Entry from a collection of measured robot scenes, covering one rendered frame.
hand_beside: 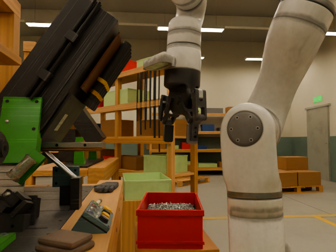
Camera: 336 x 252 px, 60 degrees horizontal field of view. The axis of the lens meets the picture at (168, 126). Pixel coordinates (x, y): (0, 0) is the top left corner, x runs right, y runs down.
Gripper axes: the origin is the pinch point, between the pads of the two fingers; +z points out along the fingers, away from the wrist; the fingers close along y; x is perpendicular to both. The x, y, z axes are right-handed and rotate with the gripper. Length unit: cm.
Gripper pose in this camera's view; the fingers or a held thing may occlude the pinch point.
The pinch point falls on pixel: (179, 140)
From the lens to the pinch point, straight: 59.8
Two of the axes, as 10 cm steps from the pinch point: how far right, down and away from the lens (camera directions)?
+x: -8.7, -0.6, -4.9
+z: -0.5, 10.0, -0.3
